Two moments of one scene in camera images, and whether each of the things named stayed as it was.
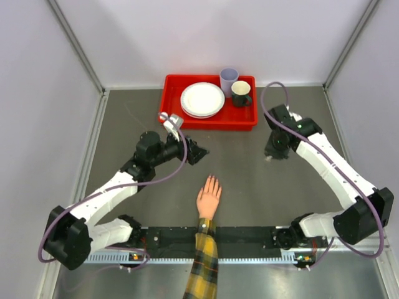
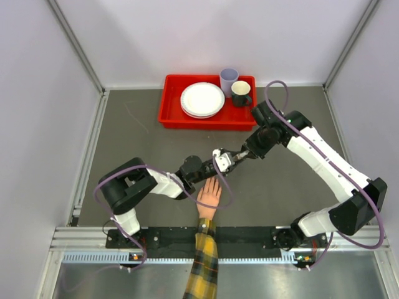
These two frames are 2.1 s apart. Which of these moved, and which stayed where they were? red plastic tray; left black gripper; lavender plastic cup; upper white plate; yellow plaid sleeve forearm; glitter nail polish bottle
Moved: glitter nail polish bottle; left black gripper
Stayed: red plastic tray; upper white plate; yellow plaid sleeve forearm; lavender plastic cup
